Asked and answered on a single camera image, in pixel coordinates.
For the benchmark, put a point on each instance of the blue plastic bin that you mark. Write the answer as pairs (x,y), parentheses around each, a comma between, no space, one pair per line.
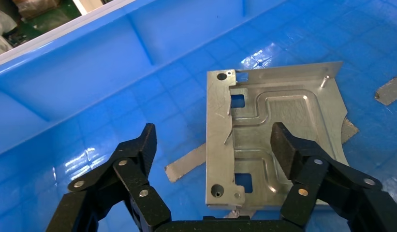
(89,96)

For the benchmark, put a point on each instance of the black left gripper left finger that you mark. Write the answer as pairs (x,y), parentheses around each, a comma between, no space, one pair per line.
(127,179)

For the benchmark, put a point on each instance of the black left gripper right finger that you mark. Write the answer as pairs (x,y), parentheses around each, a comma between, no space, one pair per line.
(326,179)

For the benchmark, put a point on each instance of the machined aluminium plate part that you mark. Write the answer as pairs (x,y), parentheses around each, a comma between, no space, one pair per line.
(288,109)

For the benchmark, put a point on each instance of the flat grey metal strip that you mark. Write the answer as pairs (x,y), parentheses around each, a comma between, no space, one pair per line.
(348,131)
(185,163)
(243,214)
(390,91)

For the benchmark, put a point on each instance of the brown cardboard box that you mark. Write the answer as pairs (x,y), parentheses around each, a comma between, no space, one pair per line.
(35,6)

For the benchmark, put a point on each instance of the clear plastic bag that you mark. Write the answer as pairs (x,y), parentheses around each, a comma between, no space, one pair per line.
(1,22)

